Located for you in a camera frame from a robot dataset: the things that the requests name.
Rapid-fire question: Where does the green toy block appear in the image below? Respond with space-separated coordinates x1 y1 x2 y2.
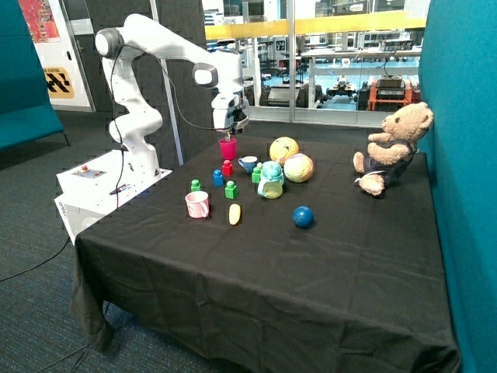
190 179 201 192
224 180 238 200
252 166 261 184

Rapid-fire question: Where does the black tablecloth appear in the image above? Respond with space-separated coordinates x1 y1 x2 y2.
71 142 461 372

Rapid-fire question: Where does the white lab bench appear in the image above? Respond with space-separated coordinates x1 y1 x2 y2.
296 47 421 112

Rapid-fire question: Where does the teal sofa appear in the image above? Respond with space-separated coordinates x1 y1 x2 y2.
0 1 64 149

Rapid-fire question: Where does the red poster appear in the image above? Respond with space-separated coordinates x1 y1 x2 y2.
18 0 61 44

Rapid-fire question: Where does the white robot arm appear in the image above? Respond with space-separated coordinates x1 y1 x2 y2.
95 14 249 177

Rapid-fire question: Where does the green toy block back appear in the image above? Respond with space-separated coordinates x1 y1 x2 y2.
252 166 261 184

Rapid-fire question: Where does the teal partition panel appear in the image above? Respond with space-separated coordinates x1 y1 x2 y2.
419 1 496 372

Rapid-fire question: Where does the pastel plush ball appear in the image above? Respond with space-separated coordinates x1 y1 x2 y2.
283 153 314 183

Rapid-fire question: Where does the yellow smiley plush ball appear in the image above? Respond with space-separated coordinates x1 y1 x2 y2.
269 137 300 166

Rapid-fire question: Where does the blue toy block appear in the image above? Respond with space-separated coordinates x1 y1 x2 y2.
212 169 224 187

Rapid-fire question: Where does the teal yellow sippy cup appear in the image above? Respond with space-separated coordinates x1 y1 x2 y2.
258 161 285 199

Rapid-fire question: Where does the brown teddy bear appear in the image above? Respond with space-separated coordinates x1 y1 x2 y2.
353 102 434 197

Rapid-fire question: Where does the pink white mug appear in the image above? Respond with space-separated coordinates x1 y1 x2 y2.
185 190 210 218

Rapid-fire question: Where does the green toy block front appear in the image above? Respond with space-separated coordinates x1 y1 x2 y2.
224 180 238 200

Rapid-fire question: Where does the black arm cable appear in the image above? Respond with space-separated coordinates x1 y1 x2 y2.
109 43 234 196

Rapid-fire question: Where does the red toy block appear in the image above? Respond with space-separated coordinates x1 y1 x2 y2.
221 160 234 176

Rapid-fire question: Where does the blue and white teacup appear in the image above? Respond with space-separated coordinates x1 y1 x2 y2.
238 155 259 173

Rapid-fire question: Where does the blue ball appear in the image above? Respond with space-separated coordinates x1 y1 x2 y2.
292 206 315 229

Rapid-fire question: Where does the black floor cable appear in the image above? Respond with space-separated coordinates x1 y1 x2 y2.
0 236 71 283

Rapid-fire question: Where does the magenta plastic cup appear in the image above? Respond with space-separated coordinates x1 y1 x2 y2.
218 138 237 160

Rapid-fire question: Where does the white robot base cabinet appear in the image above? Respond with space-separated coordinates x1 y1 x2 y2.
54 150 172 242

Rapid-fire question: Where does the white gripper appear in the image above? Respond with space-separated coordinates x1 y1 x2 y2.
211 92 249 141

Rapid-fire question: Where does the yellow black hazard sign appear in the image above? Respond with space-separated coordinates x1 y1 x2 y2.
43 67 75 99

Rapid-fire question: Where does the yellow toy banana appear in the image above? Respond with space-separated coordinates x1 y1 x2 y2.
228 204 242 225

